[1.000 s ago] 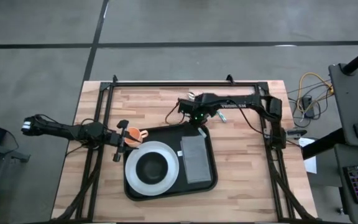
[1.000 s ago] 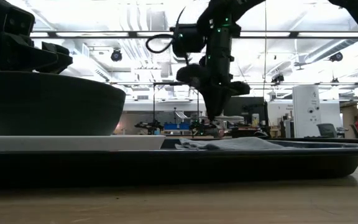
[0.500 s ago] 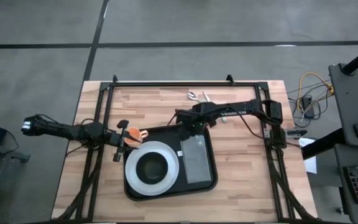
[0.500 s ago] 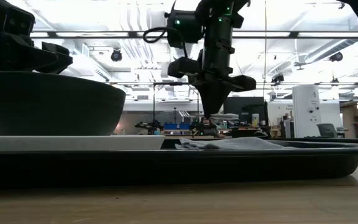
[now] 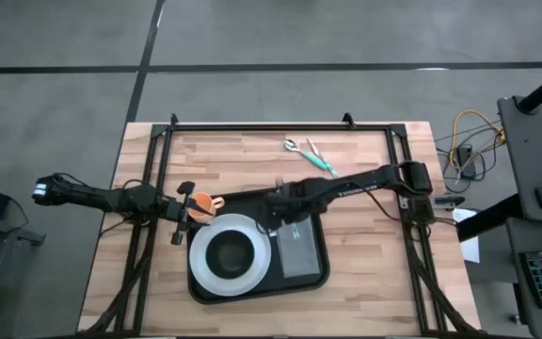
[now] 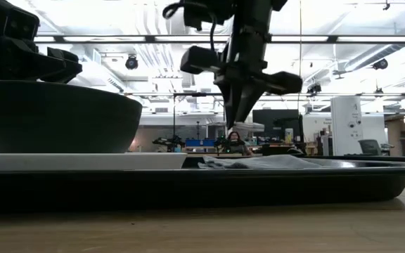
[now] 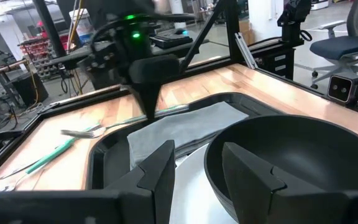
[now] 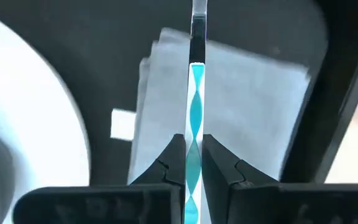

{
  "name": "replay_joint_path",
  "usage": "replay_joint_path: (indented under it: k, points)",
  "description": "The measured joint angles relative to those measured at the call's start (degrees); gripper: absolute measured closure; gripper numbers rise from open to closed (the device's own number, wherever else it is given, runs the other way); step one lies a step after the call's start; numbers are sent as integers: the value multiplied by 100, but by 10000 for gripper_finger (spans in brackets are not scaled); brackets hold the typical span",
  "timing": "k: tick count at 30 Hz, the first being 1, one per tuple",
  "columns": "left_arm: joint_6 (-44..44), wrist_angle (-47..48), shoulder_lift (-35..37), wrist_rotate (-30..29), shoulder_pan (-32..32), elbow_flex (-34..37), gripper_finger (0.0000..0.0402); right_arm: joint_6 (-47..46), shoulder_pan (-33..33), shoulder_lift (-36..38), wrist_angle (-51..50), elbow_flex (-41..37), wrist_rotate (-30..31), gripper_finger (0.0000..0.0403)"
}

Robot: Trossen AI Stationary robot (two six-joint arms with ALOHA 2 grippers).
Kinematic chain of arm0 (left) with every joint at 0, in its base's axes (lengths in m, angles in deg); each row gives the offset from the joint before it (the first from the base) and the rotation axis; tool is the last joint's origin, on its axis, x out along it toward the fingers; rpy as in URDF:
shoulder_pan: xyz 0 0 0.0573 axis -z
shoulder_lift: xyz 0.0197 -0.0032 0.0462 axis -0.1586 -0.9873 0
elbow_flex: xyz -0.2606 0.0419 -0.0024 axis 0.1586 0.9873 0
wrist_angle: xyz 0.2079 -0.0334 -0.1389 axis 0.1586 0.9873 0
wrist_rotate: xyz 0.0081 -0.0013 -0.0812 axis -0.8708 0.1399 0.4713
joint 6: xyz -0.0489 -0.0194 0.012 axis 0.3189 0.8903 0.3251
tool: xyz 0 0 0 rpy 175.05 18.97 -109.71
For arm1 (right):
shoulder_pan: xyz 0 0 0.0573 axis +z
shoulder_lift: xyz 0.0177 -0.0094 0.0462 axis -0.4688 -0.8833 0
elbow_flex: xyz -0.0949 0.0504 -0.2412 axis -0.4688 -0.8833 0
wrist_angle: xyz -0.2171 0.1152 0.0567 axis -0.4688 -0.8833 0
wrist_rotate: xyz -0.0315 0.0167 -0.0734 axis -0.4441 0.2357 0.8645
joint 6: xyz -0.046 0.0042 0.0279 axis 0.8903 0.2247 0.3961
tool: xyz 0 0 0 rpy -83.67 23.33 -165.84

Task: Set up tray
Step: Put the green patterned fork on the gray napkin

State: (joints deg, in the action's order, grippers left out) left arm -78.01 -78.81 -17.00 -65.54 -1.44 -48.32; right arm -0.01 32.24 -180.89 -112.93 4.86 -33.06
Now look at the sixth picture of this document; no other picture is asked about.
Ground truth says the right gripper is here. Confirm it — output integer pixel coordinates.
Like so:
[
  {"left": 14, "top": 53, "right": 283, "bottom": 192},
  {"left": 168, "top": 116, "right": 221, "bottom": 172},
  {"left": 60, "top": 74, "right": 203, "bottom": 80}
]
[{"left": 180, "top": 0, "right": 304, "bottom": 130}]

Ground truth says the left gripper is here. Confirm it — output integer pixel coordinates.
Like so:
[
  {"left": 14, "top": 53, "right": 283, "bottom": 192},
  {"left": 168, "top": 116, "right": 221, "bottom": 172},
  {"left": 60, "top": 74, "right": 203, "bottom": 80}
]
[{"left": 0, "top": 34, "right": 83, "bottom": 84}]

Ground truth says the black round bowl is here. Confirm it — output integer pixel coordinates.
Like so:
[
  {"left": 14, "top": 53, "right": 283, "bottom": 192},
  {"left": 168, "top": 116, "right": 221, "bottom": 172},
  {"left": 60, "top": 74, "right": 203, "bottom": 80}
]
[{"left": 0, "top": 79, "right": 143, "bottom": 154}]

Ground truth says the grey cloth napkin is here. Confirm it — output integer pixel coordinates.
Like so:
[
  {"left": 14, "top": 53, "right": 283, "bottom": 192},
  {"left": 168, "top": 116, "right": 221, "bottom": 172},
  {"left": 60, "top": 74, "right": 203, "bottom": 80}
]
[{"left": 198, "top": 154, "right": 325, "bottom": 170}]

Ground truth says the white round plate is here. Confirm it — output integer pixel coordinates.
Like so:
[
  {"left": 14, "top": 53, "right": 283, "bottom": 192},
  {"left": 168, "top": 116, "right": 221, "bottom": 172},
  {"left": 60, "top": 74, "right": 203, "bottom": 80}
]
[{"left": 0, "top": 152, "right": 188, "bottom": 172}]

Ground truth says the black plastic serving tray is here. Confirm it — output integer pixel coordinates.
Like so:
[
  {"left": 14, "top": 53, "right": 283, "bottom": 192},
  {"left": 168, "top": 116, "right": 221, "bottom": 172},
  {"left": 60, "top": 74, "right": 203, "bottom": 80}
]
[{"left": 0, "top": 156, "right": 405, "bottom": 212}]

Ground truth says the black monitor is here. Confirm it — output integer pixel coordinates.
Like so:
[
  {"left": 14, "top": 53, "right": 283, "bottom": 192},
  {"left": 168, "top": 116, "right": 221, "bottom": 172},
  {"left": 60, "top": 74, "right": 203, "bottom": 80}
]
[{"left": 252, "top": 109, "right": 304, "bottom": 141}]

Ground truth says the person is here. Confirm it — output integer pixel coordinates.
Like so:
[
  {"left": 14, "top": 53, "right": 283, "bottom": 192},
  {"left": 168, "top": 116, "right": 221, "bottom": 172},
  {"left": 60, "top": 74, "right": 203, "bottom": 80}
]
[{"left": 223, "top": 131, "right": 255, "bottom": 157}]

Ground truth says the blue storage bin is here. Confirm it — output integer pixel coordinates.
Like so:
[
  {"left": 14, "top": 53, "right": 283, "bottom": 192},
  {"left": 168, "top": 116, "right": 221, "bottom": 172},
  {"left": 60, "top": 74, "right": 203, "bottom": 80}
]
[{"left": 184, "top": 138, "right": 216, "bottom": 148}]

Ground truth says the black overhead light bar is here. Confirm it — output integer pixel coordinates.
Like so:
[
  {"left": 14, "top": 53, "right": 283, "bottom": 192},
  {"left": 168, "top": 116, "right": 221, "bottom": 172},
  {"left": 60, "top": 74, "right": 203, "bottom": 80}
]
[{"left": 33, "top": 34, "right": 405, "bottom": 44}]

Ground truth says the black metal frame stand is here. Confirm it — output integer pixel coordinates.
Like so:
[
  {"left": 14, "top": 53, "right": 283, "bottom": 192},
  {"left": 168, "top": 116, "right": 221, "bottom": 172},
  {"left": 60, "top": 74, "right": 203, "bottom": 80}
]
[{"left": 172, "top": 92, "right": 226, "bottom": 155}]

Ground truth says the thin hanging black cable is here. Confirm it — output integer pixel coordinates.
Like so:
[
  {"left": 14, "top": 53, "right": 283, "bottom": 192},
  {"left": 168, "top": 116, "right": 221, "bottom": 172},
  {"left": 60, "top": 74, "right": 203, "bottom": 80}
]
[{"left": 298, "top": 0, "right": 303, "bottom": 110}]

